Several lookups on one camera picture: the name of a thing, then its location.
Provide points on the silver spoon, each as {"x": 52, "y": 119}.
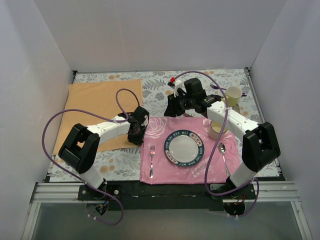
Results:
{"x": 222, "y": 150}

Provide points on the purple plastic fork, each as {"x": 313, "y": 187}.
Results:
{"x": 214, "y": 86}

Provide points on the peach satin napkin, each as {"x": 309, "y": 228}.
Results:
{"x": 98, "y": 98}

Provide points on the aluminium frame rail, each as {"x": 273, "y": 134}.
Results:
{"x": 270, "y": 210}

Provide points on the yellow green mug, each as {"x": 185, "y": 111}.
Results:
{"x": 233, "y": 94}

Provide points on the silver fork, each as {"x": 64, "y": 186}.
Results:
{"x": 152, "y": 154}

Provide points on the cream enamel mug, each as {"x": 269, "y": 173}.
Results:
{"x": 214, "y": 130}

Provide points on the white plate teal rim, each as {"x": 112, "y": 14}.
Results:
{"x": 184, "y": 148}

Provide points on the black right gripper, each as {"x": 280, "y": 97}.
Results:
{"x": 175, "y": 104}

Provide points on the speckled round coaster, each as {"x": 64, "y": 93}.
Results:
{"x": 236, "y": 108}

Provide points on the pink rose placemat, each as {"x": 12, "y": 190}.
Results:
{"x": 210, "y": 169}

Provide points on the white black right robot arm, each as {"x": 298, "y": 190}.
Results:
{"x": 259, "y": 141}

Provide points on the floral tablecloth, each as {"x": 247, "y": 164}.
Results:
{"x": 127, "y": 161}

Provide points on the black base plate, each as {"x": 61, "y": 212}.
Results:
{"x": 135, "y": 195}

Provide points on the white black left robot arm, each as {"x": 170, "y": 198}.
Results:
{"x": 81, "y": 144}

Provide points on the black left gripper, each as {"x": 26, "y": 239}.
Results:
{"x": 136, "y": 133}

